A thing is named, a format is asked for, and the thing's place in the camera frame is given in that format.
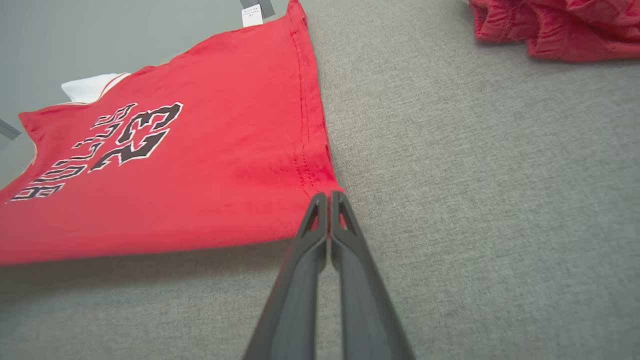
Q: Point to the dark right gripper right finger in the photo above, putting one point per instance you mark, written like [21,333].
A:
[365,300]

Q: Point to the red jersey with black number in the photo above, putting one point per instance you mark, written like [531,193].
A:
[200,175]

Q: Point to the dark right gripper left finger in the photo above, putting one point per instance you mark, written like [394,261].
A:
[292,300]

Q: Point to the red shorts with white stripe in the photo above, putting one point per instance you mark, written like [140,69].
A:
[560,25]

